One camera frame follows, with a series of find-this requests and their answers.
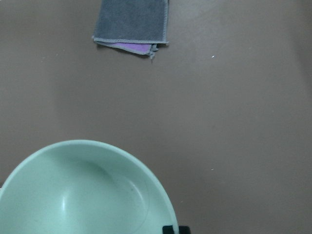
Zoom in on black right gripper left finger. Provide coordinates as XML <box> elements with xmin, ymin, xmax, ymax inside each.
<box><xmin>162</xmin><ymin>226</ymin><xmax>174</xmax><ymax>234</ymax></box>

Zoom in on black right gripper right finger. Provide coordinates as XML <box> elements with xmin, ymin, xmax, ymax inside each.
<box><xmin>178</xmin><ymin>226</ymin><xmax>191</xmax><ymax>234</ymax></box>

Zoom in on green bowl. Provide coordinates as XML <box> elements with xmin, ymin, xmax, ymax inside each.
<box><xmin>0</xmin><ymin>140</ymin><xmax>179</xmax><ymax>234</ymax></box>

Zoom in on grey folded cloth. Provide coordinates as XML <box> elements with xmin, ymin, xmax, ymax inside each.
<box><xmin>92</xmin><ymin>0</ymin><xmax>169</xmax><ymax>59</ymax></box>

